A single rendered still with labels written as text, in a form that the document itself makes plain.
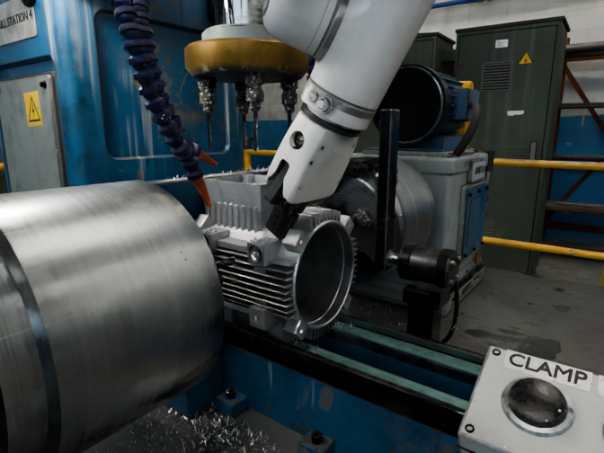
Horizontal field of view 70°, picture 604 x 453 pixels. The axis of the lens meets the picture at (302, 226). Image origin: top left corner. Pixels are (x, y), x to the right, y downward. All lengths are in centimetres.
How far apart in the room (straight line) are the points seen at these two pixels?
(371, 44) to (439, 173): 56
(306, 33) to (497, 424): 36
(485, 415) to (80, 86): 65
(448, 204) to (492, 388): 72
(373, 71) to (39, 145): 56
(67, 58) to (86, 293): 43
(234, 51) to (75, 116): 26
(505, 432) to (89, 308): 29
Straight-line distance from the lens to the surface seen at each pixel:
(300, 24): 45
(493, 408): 30
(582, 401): 31
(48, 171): 80
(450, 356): 65
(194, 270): 42
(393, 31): 46
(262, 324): 60
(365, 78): 47
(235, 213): 64
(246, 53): 60
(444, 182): 98
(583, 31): 557
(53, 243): 39
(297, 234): 56
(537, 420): 29
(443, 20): 589
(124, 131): 77
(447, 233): 100
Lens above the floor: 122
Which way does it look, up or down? 13 degrees down
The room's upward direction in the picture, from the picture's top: straight up
